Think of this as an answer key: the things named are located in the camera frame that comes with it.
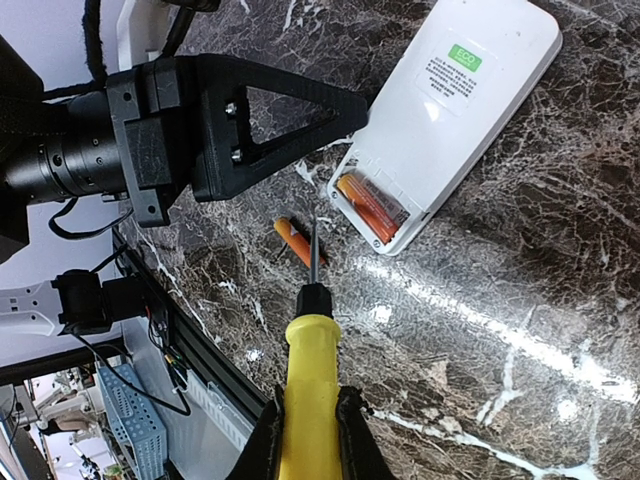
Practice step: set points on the white slotted cable duct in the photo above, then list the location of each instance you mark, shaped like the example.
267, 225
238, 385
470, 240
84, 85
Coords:
220, 410

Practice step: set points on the white remote with battery bay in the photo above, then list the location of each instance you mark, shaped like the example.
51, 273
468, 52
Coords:
462, 78

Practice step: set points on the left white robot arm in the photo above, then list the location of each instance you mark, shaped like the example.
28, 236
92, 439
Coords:
59, 145

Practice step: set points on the orange AA battery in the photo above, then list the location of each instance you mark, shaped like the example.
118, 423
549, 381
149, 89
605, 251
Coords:
298, 242
368, 207

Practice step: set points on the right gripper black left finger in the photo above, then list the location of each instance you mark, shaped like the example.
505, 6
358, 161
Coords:
261, 456

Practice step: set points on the blue perforated metal box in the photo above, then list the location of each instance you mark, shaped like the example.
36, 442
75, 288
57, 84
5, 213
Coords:
139, 431

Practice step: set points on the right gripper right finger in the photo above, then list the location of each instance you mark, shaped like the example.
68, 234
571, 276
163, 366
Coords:
361, 457

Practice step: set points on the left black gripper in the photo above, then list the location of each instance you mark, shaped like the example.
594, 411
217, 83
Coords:
219, 125

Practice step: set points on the yellow handled screwdriver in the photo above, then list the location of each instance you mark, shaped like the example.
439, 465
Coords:
310, 442

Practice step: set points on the black front rail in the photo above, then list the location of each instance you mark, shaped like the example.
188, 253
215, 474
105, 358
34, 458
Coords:
190, 341

